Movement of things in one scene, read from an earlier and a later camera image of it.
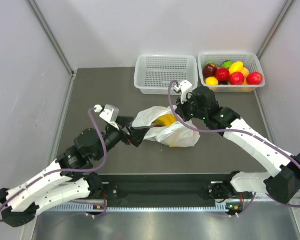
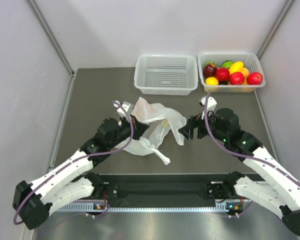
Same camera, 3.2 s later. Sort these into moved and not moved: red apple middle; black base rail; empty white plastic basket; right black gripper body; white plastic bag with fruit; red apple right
Moved: white plastic bag with fruit; right black gripper body
Not moved: red apple right; red apple middle; empty white plastic basket; black base rail
